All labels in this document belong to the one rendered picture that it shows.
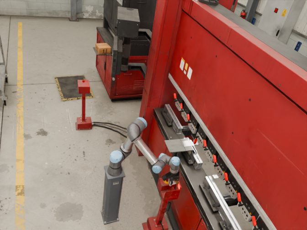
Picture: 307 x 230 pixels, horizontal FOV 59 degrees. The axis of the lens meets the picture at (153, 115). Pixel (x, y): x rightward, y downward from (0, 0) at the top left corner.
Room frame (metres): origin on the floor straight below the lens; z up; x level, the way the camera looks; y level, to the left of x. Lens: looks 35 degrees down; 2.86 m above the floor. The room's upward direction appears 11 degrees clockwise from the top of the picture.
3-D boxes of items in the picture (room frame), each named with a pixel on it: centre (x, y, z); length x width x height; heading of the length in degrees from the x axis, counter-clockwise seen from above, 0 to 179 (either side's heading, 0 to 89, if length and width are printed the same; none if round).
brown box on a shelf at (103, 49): (4.19, 1.03, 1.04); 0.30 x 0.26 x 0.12; 27
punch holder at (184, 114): (2.45, -0.37, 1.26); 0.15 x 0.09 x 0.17; 23
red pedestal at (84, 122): (3.38, 1.08, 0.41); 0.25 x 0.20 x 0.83; 113
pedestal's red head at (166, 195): (1.83, -0.28, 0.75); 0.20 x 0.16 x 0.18; 23
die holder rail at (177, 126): (2.75, -0.24, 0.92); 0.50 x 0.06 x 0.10; 23
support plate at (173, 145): (2.19, -0.32, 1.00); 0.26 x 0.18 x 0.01; 113
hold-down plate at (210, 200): (1.66, -0.64, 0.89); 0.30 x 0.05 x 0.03; 23
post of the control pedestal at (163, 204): (1.83, -0.28, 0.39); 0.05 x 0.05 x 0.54; 23
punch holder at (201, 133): (2.08, -0.52, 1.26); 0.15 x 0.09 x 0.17; 23
